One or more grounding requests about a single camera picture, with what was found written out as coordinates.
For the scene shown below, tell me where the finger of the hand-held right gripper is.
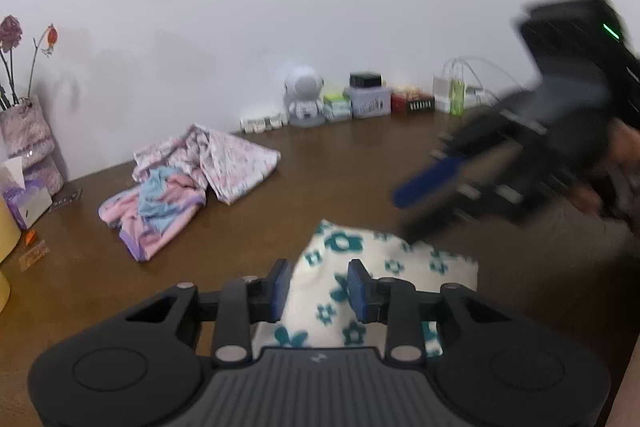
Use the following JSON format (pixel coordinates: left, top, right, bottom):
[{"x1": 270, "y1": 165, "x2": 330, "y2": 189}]
[
  {"x1": 402, "y1": 186, "x2": 497, "y2": 244},
  {"x1": 392, "y1": 156, "x2": 472, "y2": 210}
]

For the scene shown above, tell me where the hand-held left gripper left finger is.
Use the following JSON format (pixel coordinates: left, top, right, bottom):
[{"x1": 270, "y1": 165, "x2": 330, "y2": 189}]
[{"x1": 124, "y1": 258, "x2": 293, "y2": 367}]

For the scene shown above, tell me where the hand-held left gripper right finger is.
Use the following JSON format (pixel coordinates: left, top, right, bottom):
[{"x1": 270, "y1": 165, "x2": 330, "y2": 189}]
[{"x1": 347, "y1": 258, "x2": 519, "y2": 367}]

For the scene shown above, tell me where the cream green-flowered garment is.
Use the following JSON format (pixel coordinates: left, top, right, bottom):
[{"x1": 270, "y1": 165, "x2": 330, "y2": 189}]
[{"x1": 252, "y1": 219, "x2": 480, "y2": 358}]

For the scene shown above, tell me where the pink floral garment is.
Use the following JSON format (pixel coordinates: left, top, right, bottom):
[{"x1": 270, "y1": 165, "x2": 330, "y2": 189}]
[{"x1": 132, "y1": 123, "x2": 282, "y2": 206}]

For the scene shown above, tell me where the pastel tie-dye garment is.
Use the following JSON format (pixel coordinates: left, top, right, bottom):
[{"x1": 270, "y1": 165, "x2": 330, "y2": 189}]
[{"x1": 97, "y1": 167, "x2": 208, "y2": 263}]

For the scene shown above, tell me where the person's right hand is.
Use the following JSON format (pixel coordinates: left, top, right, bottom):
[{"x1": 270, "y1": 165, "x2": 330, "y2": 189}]
[{"x1": 570, "y1": 121, "x2": 640, "y2": 235}]

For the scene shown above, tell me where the dark red box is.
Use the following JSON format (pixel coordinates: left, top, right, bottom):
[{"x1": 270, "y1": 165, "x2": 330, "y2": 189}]
[{"x1": 390, "y1": 94, "x2": 435, "y2": 115}]

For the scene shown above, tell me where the grey printed tin box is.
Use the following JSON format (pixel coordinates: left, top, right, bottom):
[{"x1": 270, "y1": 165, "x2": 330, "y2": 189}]
[{"x1": 345, "y1": 86, "x2": 392, "y2": 119}]

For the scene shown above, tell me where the white astronaut speaker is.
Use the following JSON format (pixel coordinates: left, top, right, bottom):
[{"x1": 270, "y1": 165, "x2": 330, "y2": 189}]
[{"x1": 283, "y1": 66, "x2": 327, "y2": 128}]

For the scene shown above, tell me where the small dark card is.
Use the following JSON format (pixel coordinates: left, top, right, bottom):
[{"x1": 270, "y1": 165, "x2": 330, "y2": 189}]
[{"x1": 50, "y1": 188, "x2": 84, "y2": 211}]

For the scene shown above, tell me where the amber acrylic block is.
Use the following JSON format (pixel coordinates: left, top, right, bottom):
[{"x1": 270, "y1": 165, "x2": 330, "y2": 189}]
[{"x1": 19, "y1": 241, "x2": 52, "y2": 272}]

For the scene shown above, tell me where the purple tissue box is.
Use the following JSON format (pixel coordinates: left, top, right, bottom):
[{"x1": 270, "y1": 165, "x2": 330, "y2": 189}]
[{"x1": 0, "y1": 156, "x2": 53, "y2": 230}]

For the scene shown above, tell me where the yellow thermos jug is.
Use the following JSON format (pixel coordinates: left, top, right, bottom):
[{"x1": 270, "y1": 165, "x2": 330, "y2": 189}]
[{"x1": 0, "y1": 194, "x2": 22, "y2": 264}]

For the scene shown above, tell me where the fuzzy pink vase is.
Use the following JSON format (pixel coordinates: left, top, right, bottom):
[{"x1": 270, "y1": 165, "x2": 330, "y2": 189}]
[{"x1": 0, "y1": 96, "x2": 66, "y2": 192}]

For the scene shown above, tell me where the white charging cable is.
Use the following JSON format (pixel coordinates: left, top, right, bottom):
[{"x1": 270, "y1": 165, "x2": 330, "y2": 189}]
[{"x1": 442, "y1": 55, "x2": 526, "y2": 94}]

